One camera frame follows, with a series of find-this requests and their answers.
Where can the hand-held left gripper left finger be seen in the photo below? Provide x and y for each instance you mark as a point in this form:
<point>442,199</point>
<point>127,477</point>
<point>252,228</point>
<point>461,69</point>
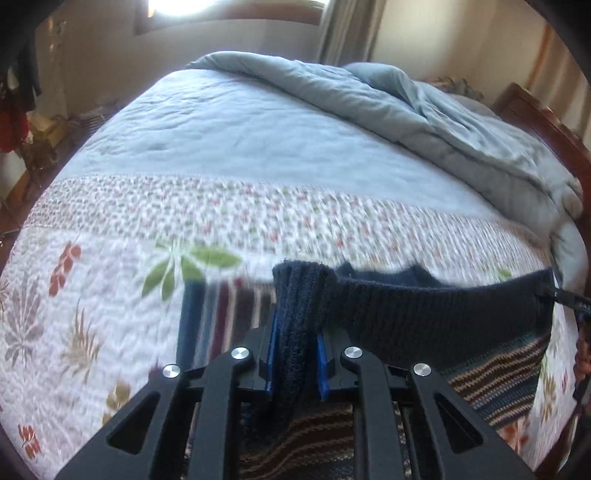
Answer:
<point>269,364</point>

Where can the wooden side table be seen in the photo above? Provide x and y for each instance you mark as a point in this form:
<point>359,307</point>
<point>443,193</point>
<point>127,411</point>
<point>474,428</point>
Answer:
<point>51,138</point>

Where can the striped knit sweater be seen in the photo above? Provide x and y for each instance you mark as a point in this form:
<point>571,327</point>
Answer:
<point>415,314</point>

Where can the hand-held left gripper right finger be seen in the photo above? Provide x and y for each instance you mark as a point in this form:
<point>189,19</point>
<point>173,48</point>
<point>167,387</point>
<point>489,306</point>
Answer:
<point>323,369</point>

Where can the grey comforter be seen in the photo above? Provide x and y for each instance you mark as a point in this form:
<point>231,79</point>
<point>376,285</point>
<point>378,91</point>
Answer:
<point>369,106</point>

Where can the hanging black garment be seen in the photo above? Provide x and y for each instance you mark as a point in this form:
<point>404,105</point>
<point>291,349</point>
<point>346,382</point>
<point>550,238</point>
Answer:
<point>23,74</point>

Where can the wooden headboard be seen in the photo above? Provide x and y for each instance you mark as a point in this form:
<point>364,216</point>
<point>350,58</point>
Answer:
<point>545,124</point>

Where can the floral quilted bedspread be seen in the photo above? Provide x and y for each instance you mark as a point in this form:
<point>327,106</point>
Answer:
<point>184,138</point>

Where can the grey curtain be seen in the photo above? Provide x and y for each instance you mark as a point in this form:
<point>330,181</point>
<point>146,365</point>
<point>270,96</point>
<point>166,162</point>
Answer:
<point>348,27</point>

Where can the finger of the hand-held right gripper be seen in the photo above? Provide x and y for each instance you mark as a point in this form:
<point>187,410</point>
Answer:
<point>570,300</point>

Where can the window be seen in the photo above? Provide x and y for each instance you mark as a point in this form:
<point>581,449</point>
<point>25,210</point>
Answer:
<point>231,14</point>

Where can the hanging red garment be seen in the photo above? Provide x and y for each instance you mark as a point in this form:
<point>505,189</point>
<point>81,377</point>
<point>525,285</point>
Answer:
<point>11,124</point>

